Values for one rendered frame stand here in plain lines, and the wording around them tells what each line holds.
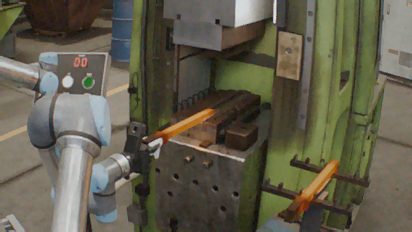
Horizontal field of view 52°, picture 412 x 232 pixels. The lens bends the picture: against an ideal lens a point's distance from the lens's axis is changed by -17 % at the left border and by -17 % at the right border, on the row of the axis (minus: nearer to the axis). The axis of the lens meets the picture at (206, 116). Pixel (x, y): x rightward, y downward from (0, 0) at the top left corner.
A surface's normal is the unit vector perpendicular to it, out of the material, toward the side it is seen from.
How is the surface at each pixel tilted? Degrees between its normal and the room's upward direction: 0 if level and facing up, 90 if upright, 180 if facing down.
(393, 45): 90
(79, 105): 34
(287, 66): 90
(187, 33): 90
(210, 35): 90
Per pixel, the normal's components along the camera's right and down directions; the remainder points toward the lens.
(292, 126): -0.48, 0.29
